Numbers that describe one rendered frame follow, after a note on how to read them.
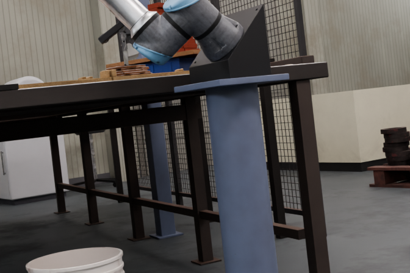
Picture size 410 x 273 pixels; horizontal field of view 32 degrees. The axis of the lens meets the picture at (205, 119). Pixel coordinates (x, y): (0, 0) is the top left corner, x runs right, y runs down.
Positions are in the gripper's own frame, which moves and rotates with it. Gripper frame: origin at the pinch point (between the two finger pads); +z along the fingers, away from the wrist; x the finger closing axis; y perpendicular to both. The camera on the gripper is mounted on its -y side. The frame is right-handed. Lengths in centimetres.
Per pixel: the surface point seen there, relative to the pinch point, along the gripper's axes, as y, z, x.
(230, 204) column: 27, 50, -48
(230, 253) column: 26, 65, -47
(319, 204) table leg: 67, 60, -5
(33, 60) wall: -104, -63, 596
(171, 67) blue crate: 20.0, -0.8, 40.2
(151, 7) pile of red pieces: 15, -32, 69
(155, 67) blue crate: 13.1, -2.0, 46.2
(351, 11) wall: 371, -110, 836
